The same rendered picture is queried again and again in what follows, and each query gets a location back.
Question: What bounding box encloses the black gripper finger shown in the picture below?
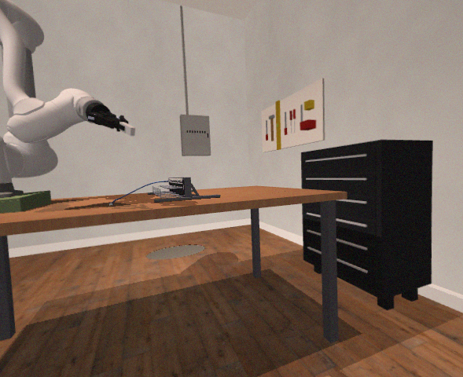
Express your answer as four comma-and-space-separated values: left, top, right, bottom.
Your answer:
88, 111, 133, 136
107, 112, 135, 136

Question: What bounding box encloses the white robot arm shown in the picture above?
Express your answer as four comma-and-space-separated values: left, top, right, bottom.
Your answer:
0, 0, 104, 198

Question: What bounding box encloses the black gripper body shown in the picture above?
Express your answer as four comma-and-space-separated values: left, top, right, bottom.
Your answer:
86, 102, 110, 118

